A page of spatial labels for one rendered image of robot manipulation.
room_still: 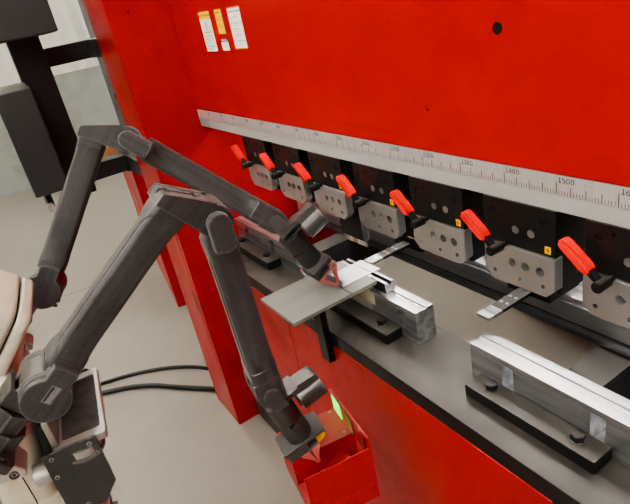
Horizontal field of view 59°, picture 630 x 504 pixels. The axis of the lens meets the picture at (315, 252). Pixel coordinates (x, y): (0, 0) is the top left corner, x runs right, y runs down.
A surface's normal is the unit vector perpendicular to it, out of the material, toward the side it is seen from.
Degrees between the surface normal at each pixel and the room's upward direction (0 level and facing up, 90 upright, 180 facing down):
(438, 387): 0
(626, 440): 90
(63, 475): 90
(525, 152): 90
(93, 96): 90
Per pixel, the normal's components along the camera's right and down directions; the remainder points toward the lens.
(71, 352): 0.50, 0.15
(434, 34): -0.82, 0.38
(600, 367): -0.18, -0.88
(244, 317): 0.39, 0.37
